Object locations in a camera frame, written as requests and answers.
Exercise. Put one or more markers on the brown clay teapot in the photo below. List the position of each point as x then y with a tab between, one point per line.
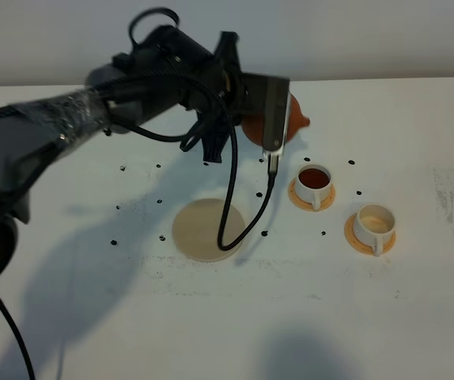
252	126

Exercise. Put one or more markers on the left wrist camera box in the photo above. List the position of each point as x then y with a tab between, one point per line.
268	97

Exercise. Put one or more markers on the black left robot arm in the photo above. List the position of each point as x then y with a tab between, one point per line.
34	134

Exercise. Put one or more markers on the white teacup far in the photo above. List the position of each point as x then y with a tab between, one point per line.
313	185

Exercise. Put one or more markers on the orange saucer far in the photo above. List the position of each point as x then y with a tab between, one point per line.
294	196

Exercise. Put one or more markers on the orange saucer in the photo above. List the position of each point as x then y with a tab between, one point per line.
294	196
358	245

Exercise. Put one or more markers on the white teacup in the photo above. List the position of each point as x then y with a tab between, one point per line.
374	226
313	185

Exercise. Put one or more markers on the beige round teapot coaster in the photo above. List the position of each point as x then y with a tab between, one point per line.
195	231

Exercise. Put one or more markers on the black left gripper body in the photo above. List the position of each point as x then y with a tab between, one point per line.
195	78

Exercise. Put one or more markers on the white teacup near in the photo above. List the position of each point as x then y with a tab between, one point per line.
374	226

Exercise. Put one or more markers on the orange saucer near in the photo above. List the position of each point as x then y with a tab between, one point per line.
358	245

